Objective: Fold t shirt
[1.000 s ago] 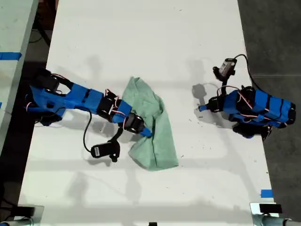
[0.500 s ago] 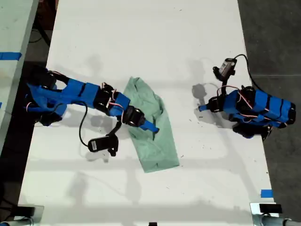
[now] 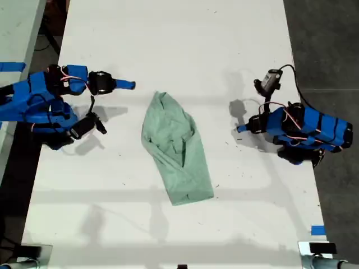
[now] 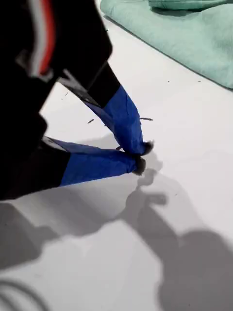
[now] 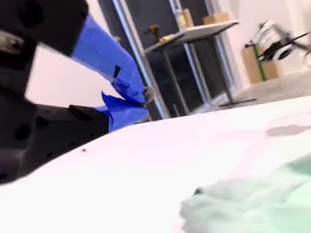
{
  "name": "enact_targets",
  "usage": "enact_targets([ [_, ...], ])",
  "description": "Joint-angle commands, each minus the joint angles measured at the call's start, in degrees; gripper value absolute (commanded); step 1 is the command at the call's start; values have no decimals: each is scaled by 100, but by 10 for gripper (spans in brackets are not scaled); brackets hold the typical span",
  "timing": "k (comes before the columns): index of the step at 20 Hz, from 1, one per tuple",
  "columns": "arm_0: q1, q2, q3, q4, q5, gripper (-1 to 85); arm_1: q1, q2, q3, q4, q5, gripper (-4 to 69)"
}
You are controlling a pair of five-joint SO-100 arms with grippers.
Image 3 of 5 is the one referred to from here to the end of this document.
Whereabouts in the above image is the pale green T-shirt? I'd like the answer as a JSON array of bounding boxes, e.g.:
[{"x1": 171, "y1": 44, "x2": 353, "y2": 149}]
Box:
[{"x1": 141, "y1": 90, "x2": 215, "y2": 207}]

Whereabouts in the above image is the long blue tape strip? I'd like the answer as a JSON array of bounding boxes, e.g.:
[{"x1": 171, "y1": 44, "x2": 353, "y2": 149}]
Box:
[{"x1": 0, "y1": 62, "x2": 27, "y2": 72}]

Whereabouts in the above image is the white side table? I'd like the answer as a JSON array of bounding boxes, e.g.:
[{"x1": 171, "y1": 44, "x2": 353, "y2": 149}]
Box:
[{"x1": 0, "y1": 0, "x2": 47, "y2": 182}]

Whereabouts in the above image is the small black box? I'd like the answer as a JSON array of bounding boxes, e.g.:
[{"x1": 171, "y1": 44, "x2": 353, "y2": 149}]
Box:
[
  {"x1": 20, "y1": 245, "x2": 43, "y2": 258},
  {"x1": 309, "y1": 242, "x2": 337, "y2": 254}
]

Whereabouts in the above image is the grey metal pipe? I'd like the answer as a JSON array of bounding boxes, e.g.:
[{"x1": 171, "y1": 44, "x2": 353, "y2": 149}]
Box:
[
  {"x1": 302, "y1": 255, "x2": 350, "y2": 269},
  {"x1": 0, "y1": 258, "x2": 42, "y2": 269}
]

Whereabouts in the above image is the thin white cable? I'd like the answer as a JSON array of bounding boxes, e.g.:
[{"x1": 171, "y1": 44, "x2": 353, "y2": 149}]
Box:
[
  {"x1": 59, "y1": 144, "x2": 78, "y2": 156},
  {"x1": 240, "y1": 97, "x2": 263, "y2": 109}
]

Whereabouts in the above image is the black and grey camera box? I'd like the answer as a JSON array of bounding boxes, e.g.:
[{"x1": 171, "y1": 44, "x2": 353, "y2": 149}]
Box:
[{"x1": 253, "y1": 68, "x2": 283, "y2": 95}]

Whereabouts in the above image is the black camera cable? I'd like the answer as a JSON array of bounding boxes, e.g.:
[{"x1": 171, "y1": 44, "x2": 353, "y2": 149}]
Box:
[{"x1": 279, "y1": 64, "x2": 310, "y2": 106}]

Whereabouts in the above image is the black floor cable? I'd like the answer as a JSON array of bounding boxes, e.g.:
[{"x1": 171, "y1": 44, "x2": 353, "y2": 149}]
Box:
[{"x1": 34, "y1": 26, "x2": 62, "y2": 55}]

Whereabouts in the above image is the metal table bracket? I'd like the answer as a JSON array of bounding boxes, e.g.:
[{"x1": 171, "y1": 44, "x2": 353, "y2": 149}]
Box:
[
  {"x1": 297, "y1": 241, "x2": 334, "y2": 259},
  {"x1": 16, "y1": 244, "x2": 54, "y2": 265}
]

